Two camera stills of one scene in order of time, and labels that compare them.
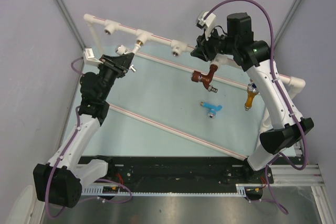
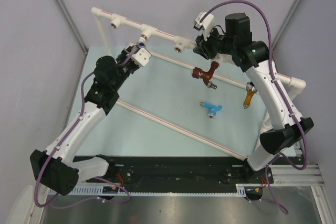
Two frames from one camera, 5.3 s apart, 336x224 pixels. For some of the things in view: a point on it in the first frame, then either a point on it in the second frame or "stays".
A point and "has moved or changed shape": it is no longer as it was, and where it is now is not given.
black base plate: [142, 172] stays
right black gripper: [203, 49] stays
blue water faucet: [213, 108] stays
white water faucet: [122, 49] has moved or changed shape
